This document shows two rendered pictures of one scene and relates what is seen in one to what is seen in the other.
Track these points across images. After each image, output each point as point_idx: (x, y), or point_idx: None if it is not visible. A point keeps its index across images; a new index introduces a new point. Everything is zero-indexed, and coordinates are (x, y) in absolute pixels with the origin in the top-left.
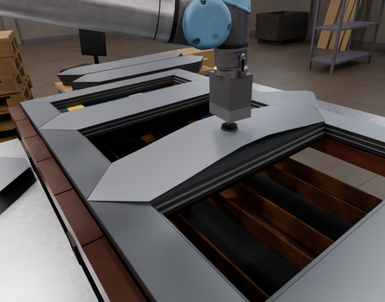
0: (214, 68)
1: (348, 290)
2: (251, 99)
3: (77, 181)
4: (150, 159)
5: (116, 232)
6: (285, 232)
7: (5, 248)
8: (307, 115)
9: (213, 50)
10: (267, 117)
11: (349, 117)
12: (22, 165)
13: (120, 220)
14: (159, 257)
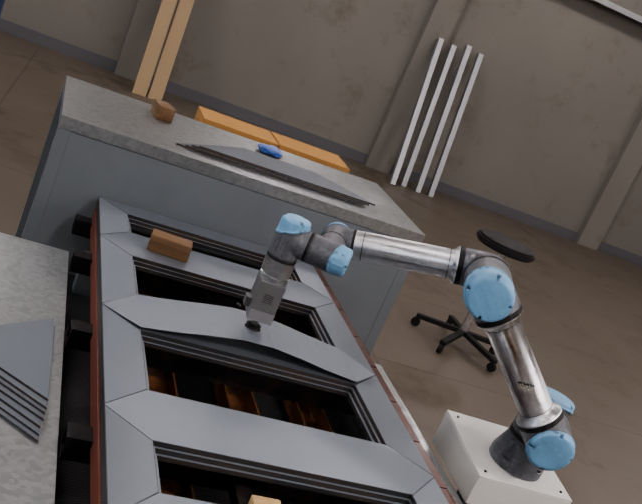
0: (287, 281)
1: None
2: (251, 289)
3: (382, 389)
4: (327, 361)
5: (360, 352)
6: None
7: None
8: (138, 303)
9: (293, 267)
10: (195, 318)
11: None
12: None
13: (356, 354)
14: (342, 334)
